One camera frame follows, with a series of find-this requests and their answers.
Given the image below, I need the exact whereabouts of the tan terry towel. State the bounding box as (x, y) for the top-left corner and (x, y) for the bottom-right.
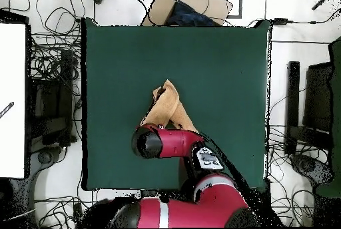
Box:
(140, 79), (199, 134)

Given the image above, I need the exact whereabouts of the dark green table cloth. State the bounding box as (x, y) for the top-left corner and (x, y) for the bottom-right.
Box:
(81, 17), (272, 192)

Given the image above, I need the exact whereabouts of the dark blue garment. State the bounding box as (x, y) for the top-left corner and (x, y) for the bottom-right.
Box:
(166, 0), (216, 27)

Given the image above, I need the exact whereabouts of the cardboard box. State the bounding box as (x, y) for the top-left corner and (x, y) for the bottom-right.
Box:
(141, 0), (234, 27)

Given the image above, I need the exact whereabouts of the grey swivel base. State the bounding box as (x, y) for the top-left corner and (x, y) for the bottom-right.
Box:
(290, 152), (335, 187)
(10, 146), (65, 227)

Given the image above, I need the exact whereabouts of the black power strip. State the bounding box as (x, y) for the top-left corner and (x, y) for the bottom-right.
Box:
(73, 202), (84, 228)

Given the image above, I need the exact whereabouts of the white panel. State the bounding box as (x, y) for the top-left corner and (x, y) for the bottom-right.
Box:
(0, 23), (27, 178)

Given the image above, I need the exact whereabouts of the black strip label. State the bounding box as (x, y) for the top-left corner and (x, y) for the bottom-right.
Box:
(0, 101), (15, 119)

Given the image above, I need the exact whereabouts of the green fabric drape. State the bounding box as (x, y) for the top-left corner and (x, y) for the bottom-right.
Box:
(315, 35), (341, 198)

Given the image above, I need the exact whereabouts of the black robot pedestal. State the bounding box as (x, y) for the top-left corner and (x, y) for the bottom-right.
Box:
(140, 189), (161, 198)

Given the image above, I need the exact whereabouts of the black cable tangle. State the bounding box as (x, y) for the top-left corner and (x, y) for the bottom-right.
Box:
(34, 195), (107, 228)
(27, 0), (86, 139)
(266, 124), (331, 227)

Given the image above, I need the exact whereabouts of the grey square frame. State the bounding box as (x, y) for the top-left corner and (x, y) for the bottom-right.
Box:
(204, 0), (243, 19)

